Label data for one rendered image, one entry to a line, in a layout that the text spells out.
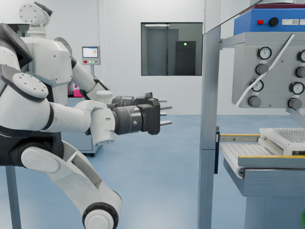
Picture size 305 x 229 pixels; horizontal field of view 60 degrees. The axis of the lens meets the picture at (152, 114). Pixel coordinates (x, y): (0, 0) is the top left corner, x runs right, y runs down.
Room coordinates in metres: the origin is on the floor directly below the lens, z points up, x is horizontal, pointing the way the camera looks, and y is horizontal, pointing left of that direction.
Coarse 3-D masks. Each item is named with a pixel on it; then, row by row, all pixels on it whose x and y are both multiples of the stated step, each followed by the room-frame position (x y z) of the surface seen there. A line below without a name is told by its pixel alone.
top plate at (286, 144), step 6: (264, 132) 1.05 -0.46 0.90; (270, 132) 1.03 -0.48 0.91; (270, 138) 0.99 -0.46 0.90; (276, 138) 0.95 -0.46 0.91; (282, 138) 0.95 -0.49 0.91; (282, 144) 0.89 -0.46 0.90; (288, 144) 0.87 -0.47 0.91; (294, 144) 0.87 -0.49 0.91; (300, 144) 0.87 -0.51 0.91; (288, 150) 0.86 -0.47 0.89; (294, 150) 0.86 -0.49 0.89; (300, 150) 0.86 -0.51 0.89
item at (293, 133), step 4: (284, 132) 1.01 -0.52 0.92; (288, 132) 1.01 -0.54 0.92; (292, 132) 1.01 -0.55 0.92; (296, 132) 1.01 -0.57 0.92; (300, 132) 1.01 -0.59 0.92; (304, 132) 1.00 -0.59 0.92; (292, 136) 0.95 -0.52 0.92; (296, 136) 0.95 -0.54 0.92; (300, 136) 0.94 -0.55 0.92; (304, 136) 0.94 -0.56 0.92; (300, 140) 0.92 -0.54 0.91
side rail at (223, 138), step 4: (220, 136) 1.12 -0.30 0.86; (224, 136) 1.12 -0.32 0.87; (228, 136) 1.12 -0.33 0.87; (232, 136) 1.12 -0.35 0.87; (236, 136) 1.12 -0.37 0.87; (240, 136) 1.12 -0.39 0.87; (244, 136) 1.12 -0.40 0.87; (248, 136) 1.12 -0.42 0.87; (252, 136) 1.12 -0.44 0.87; (256, 136) 1.12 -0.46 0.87; (260, 136) 1.12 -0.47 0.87; (220, 140) 1.12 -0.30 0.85; (224, 140) 1.12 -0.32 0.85; (228, 140) 1.12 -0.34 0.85; (232, 140) 1.12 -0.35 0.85; (236, 140) 1.12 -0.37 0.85; (240, 140) 1.12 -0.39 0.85; (244, 140) 1.12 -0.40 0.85; (248, 140) 1.12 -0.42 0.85; (252, 140) 1.12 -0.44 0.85; (256, 140) 1.12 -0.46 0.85
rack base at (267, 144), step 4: (260, 140) 1.09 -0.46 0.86; (264, 140) 1.07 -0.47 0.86; (268, 140) 1.07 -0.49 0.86; (260, 144) 1.08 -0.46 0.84; (264, 144) 1.04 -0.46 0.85; (268, 144) 1.02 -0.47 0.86; (272, 144) 1.02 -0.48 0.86; (264, 148) 1.04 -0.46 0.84; (268, 148) 1.00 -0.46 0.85; (272, 148) 0.97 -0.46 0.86; (276, 148) 0.97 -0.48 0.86; (280, 148) 0.97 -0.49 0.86; (272, 152) 0.96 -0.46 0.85; (276, 152) 0.93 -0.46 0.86; (280, 152) 0.92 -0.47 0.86
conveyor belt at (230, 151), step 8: (224, 144) 1.10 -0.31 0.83; (232, 144) 1.10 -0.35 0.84; (240, 144) 1.10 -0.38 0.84; (248, 144) 1.10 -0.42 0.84; (256, 144) 1.10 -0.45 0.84; (224, 152) 1.04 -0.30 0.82; (232, 152) 1.00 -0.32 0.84; (240, 152) 1.00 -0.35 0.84; (248, 152) 1.00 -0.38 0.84; (256, 152) 1.00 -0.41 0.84; (264, 152) 1.00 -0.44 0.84; (232, 160) 0.93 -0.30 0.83; (232, 168) 0.90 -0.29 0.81; (240, 168) 0.86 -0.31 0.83; (240, 176) 0.86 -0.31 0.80
